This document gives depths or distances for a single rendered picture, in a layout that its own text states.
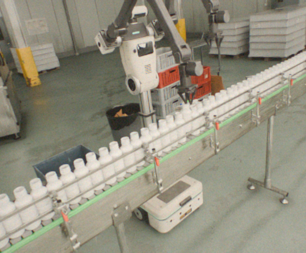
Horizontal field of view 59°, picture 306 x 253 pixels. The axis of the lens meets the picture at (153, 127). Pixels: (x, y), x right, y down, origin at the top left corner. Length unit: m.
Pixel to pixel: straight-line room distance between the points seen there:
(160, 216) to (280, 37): 6.22
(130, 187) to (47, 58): 9.68
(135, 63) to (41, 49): 8.88
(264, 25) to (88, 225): 7.11
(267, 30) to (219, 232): 6.16
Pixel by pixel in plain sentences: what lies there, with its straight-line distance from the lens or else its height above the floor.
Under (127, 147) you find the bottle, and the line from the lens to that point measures 1.22.
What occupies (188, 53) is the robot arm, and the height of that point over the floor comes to 1.46.
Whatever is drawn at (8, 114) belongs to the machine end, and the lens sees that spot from 4.80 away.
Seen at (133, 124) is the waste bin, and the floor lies 0.52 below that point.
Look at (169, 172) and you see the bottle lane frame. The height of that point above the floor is 0.90.
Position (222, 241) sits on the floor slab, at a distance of 2.30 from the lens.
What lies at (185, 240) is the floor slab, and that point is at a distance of 2.30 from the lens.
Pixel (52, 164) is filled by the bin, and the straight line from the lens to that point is 1.75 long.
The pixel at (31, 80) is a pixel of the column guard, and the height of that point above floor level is 0.17.
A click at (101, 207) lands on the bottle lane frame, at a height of 0.94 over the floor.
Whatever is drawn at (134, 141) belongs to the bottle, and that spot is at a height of 1.13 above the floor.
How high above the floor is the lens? 1.69
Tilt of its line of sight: 24 degrees down
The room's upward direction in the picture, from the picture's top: 8 degrees counter-clockwise
